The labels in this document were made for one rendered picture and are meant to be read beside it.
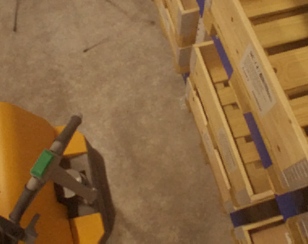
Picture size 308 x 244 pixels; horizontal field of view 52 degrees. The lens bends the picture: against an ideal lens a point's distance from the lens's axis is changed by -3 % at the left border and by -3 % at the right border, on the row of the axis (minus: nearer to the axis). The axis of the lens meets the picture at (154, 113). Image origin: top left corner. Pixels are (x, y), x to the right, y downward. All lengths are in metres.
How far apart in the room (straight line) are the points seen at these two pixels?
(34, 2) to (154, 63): 1.32
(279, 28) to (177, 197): 1.44
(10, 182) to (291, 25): 1.39
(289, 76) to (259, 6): 0.32
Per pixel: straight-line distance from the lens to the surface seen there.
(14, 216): 1.13
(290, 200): 1.27
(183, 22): 1.85
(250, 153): 1.70
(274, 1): 1.43
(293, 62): 1.29
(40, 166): 1.01
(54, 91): 2.74
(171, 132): 2.48
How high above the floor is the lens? 2.35
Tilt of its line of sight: 68 degrees down
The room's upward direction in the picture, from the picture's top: 3 degrees counter-clockwise
